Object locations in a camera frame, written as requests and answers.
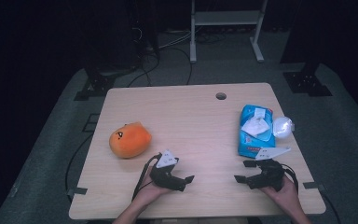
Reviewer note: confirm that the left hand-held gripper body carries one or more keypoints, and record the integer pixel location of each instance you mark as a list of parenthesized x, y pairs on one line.
[(163, 179)]

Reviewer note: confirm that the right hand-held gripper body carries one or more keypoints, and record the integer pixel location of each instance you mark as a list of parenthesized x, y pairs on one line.
[(270, 174)]

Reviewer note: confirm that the blue wet wipes pack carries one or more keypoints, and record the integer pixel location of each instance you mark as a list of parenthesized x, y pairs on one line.
[(247, 143)]

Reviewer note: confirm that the white wet wipe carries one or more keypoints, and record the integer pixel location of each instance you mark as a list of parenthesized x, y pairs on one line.
[(254, 127)]

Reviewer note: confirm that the orange plush toy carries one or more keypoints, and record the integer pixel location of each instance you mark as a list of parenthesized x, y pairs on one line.
[(130, 141)]

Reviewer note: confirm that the person's left hand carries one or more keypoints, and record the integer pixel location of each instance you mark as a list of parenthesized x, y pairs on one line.
[(150, 193)]

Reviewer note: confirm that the person's right hand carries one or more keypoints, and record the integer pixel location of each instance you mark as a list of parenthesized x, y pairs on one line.
[(284, 196)]

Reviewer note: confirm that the black stand base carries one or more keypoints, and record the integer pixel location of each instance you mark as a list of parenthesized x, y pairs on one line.
[(306, 84), (98, 84)]

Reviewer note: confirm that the white metal stand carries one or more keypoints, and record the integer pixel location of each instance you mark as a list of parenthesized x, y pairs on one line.
[(227, 18)]

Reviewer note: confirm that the black table edge bracket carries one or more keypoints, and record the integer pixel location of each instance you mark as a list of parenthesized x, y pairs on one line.
[(77, 191), (313, 185)]

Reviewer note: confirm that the black floor socket frame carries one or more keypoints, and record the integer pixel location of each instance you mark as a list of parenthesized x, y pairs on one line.
[(90, 123)]

